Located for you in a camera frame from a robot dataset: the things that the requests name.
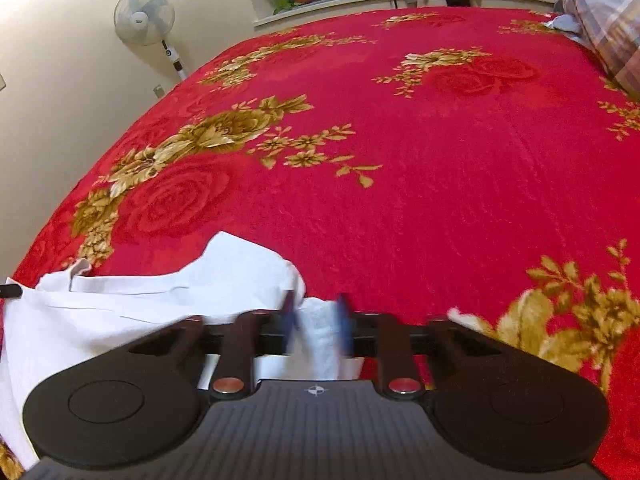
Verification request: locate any white shirt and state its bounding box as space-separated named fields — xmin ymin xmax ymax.
xmin=1 ymin=232 xmax=363 ymax=469

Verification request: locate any red floral blanket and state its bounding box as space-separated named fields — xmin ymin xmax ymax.
xmin=15 ymin=8 xmax=639 ymax=479

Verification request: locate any white standing fan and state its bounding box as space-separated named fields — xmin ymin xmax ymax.
xmin=113 ymin=0 xmax=188 ymax=81

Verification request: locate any plaid grey quilt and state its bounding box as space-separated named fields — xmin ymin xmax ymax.
xmin=547 ymin=0 xmax=639 ymax=100

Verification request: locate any wall power socket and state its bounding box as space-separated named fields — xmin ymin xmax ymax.
xmin=153 ymin=84 xmax=165 ymax=99

